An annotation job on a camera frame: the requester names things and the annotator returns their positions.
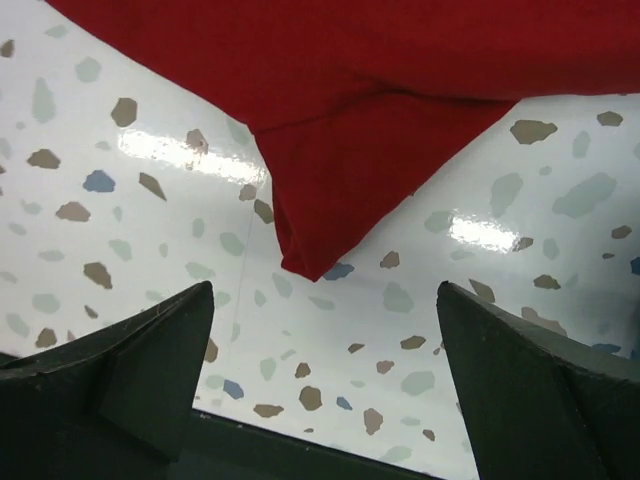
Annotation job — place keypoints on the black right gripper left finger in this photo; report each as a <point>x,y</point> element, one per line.
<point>113,404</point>

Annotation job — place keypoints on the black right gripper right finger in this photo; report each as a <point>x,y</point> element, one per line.
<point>538,405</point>

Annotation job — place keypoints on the red t shirt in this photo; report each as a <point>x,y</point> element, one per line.
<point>356,104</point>

